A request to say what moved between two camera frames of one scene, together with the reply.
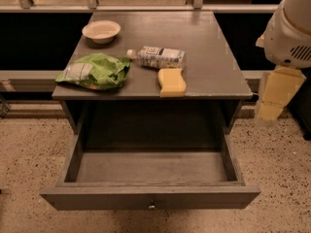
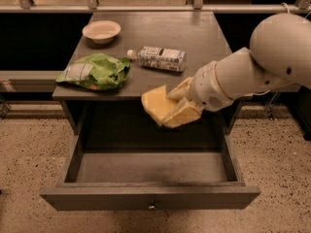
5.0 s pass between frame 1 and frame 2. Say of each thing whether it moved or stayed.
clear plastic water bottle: stayed
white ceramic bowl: stayed
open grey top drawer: stayed
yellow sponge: moved
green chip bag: stayed
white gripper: moved
